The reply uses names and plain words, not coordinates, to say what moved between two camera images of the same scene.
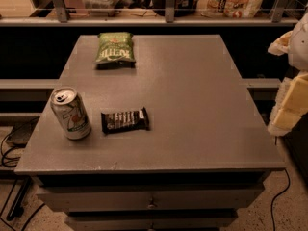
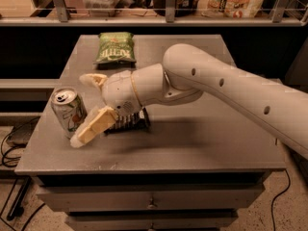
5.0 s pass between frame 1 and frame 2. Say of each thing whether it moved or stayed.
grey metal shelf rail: stayed
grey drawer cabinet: stayed
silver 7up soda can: stayed
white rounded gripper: moved
